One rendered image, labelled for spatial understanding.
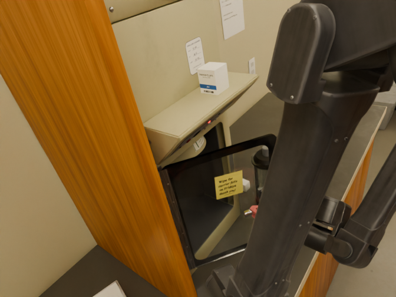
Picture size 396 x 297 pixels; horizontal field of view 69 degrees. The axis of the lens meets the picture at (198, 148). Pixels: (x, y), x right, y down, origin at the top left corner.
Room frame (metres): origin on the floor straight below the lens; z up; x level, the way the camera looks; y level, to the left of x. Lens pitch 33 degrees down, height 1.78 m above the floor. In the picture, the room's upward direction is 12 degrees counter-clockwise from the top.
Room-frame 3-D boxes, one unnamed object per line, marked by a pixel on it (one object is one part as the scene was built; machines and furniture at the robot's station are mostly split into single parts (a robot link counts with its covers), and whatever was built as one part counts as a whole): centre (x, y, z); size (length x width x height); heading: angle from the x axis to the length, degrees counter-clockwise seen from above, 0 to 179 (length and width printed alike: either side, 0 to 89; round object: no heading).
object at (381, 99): (2.65, -1.84, 0.17); 0.60 x 0.42 x 0.33; 44
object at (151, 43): (0.75, 0.09, 1.33); 0.32 x 0.25 x 0.77; 136
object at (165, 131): (0.62, -0.04, 1.46); 0.32 x 0.12 x 0.10; 136
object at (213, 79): (0.66, -0.07, 1.54); 0.05 x 0.05 x 0.06; 46
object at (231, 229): (0.58, -0.05, 1.19); 0.30 x 0.01 x 0.40; 100
